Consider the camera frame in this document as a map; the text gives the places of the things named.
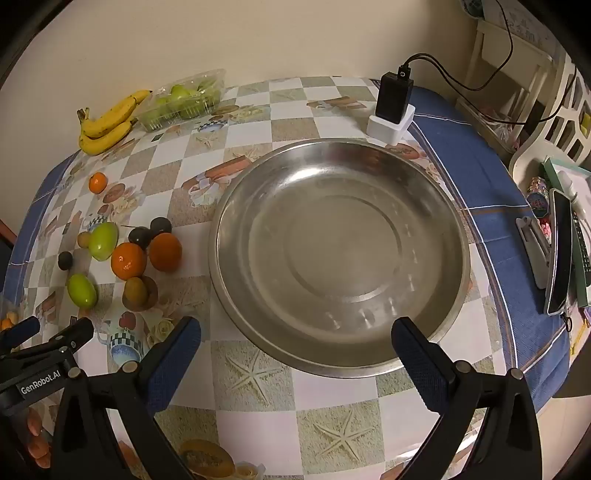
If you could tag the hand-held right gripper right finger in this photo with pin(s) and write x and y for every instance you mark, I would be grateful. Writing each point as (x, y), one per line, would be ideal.
(420, 364)

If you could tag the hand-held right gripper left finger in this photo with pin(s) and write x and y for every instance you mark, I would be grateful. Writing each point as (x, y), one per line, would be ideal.
(175, 360)

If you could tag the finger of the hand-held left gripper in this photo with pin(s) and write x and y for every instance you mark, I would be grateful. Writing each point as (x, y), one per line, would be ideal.
(21, 330)
(76, 334)

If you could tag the brown longan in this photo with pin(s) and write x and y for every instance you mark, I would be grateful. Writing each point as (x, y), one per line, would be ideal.
(84, 239)
(135, 290)

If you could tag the large orange mandarin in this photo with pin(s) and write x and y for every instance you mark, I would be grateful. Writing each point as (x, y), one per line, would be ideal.
(129, 261)
(165, 251)

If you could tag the dark cherry with stem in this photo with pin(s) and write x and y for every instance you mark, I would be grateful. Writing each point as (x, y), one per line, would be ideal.
(139, 237)

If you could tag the round stainless steel bowl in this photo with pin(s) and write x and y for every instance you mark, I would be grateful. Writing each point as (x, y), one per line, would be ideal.
(337, 240)

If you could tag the small orange mandarin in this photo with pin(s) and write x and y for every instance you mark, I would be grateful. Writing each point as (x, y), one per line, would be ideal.
(97, 182)

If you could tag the person's left hand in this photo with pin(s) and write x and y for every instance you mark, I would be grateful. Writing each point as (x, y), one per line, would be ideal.
(37, 445)

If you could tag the clear bag of fruit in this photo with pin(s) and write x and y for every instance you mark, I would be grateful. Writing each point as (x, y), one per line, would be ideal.
(7, 318)

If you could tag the reddish brown furniture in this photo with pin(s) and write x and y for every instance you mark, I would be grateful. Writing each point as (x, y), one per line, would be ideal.
(5, 240)

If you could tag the grey phone stand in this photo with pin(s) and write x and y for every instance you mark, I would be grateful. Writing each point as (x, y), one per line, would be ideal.
(531, 244)

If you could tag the black smartphone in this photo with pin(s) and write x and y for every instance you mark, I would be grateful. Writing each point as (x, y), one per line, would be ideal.
(559, 254)

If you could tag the black remote control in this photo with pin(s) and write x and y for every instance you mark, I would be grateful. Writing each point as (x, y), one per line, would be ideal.
(581, 249)

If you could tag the yellow banana bunch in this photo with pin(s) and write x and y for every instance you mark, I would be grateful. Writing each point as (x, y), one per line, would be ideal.
(104, 138)

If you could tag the colourful small cans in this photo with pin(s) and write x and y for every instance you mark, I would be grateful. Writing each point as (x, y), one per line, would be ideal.
(538, 201)

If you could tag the white bottle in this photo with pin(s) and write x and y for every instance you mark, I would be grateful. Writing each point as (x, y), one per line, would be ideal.
(568, 184)

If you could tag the white square box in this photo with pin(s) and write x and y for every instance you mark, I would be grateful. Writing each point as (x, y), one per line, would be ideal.
(388, 131)

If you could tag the checkered printed tablecloth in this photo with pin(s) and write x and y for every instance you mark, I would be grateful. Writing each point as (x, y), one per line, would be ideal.
(258, 134)

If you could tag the clear plastic bag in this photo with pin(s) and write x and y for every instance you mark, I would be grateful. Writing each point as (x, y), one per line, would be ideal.
(498, 134)

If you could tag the green edged box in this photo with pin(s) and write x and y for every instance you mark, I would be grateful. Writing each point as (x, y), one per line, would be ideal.
(579, 173)

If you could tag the pile of green jujubes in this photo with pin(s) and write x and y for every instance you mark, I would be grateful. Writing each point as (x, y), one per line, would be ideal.
(178, 92)

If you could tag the black charger block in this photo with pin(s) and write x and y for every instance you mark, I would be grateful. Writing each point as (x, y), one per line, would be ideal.
(392, 97)

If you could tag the clear plastic clamshell box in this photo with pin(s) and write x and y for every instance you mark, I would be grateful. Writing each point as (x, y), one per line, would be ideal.
(218, 76)

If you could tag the white wooden rack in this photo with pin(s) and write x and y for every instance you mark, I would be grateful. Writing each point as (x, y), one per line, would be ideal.
(517, 50)

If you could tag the white printed box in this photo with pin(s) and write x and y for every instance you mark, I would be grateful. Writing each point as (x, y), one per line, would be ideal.
(521, 18)

